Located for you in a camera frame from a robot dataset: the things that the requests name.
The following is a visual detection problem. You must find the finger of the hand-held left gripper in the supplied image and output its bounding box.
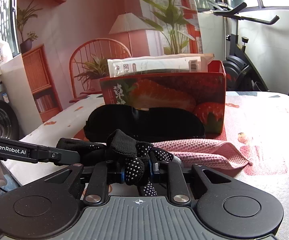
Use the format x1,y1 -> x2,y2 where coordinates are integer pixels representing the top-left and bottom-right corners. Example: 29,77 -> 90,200
38,148 -> 81,167

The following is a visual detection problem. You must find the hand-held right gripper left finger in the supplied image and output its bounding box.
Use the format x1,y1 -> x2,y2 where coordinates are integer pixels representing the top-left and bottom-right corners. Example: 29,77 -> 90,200
44,160 -> 125,204

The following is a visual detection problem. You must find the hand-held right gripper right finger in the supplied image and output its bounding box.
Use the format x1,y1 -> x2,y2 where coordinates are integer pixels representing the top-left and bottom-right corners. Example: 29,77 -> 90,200
149,152 -> 231,203

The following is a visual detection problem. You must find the black dotted glove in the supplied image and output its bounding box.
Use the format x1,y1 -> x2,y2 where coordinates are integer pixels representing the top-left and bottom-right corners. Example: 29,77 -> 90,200
57,129 -> 174,197

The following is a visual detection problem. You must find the black eye mask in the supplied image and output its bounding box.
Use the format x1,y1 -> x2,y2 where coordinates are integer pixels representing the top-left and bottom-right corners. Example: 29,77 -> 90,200
83,104 -> 206,143

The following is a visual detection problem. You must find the pink cloth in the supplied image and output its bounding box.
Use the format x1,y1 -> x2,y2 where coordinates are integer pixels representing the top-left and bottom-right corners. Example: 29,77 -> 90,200
152,138 -> 253,170

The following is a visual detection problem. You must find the red cardboard box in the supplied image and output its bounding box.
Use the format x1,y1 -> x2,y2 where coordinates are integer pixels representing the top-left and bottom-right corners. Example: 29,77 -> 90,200
99,60 -> 226,133

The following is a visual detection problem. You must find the white face mask packet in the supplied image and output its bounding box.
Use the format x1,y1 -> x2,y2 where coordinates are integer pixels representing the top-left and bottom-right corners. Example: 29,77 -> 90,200
107,53 -> 215,78

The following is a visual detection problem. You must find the white detergent bottle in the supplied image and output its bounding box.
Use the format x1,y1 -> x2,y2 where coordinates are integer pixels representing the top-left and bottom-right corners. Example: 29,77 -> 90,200
0,37 -> 13,63

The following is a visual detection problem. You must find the printed tablecloth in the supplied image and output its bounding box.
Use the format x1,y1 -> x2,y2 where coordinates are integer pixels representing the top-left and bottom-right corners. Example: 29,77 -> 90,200
1,90 -> 289,235

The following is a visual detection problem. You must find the black exercise bike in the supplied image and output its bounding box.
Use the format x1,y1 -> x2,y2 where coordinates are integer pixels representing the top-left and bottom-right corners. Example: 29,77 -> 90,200
207,1 -> 289,98

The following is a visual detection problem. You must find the printed wall backdrop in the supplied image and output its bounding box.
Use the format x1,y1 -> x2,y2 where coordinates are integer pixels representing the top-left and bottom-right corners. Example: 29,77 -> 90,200
16,0 -> 202,120

